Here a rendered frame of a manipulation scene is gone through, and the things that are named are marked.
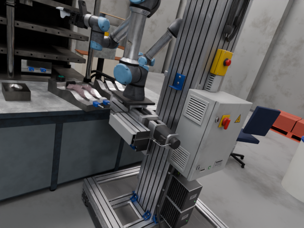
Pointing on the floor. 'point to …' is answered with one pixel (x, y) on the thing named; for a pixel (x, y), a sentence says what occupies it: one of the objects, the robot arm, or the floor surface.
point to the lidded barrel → (296, 174)
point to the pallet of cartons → (289, 125)
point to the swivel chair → (256, 128)
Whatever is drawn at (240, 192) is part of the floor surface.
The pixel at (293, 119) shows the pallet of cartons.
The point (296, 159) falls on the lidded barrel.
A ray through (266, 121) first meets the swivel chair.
